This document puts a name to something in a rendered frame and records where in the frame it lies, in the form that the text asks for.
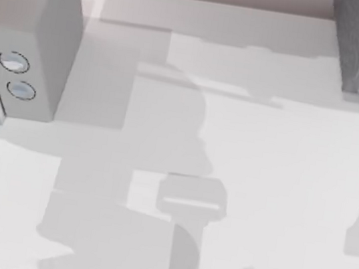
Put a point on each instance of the microwave knob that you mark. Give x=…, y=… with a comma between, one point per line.
x=14, y=62
x=21, y=90

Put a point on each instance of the pale microwave oven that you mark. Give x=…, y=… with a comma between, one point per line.
x=48, y=20

